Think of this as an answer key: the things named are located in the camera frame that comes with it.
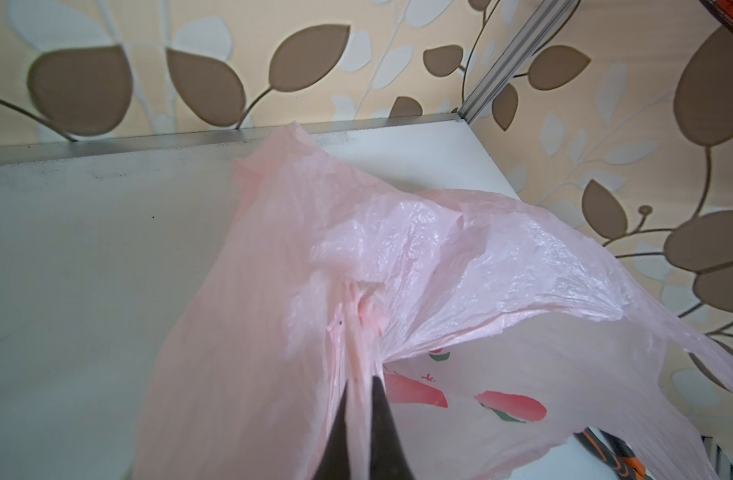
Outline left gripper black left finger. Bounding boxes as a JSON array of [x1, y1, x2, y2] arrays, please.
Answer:
[[312, 388, 350, 480]]

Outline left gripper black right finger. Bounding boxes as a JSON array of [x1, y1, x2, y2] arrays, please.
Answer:
[[369, 376, 414, 480]]

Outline pink plastic bag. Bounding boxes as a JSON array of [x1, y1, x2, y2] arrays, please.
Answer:
[[132, 124, 733, 479]]

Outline orange black pliers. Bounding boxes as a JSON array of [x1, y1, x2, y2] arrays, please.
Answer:
[[574, 428, 651, 480]]

